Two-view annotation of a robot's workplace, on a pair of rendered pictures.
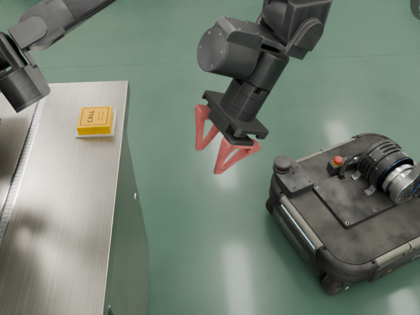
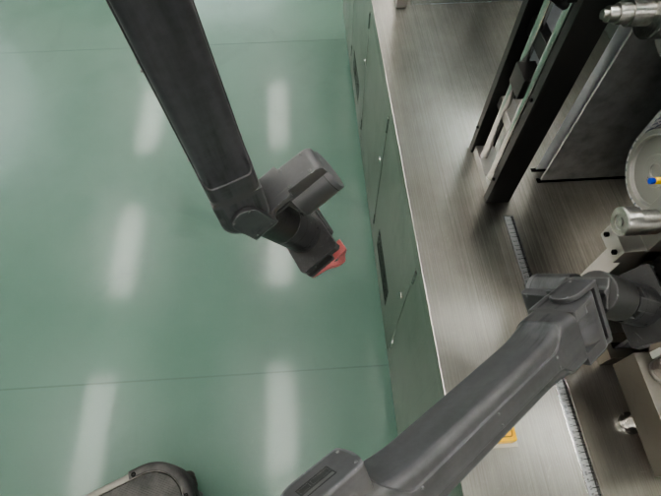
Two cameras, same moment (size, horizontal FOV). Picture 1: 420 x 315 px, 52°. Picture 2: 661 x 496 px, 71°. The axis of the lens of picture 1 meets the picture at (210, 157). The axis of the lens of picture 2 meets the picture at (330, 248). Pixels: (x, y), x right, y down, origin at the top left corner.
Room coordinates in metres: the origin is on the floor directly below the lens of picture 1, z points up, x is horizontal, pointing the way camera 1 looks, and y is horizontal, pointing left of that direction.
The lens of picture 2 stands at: (0.85, 0.00, 1.69)
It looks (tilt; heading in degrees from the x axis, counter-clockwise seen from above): 59 degrees down; 180
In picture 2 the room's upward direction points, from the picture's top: straight up
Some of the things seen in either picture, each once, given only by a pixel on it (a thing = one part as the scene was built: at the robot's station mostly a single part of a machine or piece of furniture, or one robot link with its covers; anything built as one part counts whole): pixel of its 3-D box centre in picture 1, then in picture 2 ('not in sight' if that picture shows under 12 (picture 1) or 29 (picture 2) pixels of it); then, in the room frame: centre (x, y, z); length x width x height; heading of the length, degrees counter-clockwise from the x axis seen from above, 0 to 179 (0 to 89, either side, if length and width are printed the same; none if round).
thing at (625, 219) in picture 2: not in sight; (627, 220); (0.50, 0.40, 1.18); 0.04 x 0.02 x 0.04; 4
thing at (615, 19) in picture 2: not in sight; (625, 13); (0.29, 0.38, 1.33); 0.06 x 0.03 x 0.03; 94
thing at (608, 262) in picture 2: not in sight; (606, 265); (0.50, 0.43, 1.05); 0.06 x 0.05 x 0.31; 94
